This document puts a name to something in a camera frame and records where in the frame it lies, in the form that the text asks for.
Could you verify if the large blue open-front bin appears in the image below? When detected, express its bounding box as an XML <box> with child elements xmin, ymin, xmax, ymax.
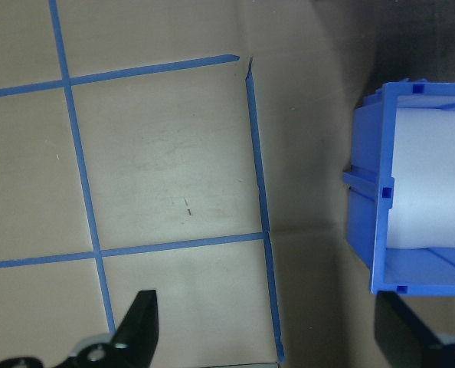
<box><xmin>342</xmin><ymin>78</ymin><xmax>455</xmax><ymax>298</ymax></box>

